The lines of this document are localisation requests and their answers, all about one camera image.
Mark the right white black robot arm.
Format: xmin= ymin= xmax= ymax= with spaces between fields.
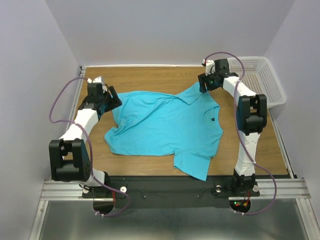
xmin=198 ymin=58 xmax=267 ymax=193

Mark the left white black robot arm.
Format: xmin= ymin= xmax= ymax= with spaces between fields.
xmin=48 ymin=82 xmax=122 ymax=192

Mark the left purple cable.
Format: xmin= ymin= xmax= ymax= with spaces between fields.
xmin=50 ymin=77 xmax=131 ymax=218

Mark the turquoise t shirt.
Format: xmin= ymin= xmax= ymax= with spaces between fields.
xmin=104 ymin=82 xmax=223 ymax=181

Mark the white plastic basket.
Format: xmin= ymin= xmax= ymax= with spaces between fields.
xmin=228 ymin=56 xmax=286 ymax=108

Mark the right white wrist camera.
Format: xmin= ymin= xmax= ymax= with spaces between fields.
xmin=202 ymin=59 xmax=215 ymax=76

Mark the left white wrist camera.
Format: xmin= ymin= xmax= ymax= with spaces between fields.
xmin=86 ymin=76 xmax=104 ymax=85

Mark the aluminium frame rail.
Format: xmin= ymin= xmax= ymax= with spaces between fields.
xmin=28 ymin=66 xmax=87 ymax=240

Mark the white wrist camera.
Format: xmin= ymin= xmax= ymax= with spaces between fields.
xmin=86 ymin=76 xmax=104 ymax=85
xmin=202 ymin=59 xmax=215 ymax=76

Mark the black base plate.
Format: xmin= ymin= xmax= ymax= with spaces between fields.
xmin=83 ymin=175 xmax=260 ymax=209

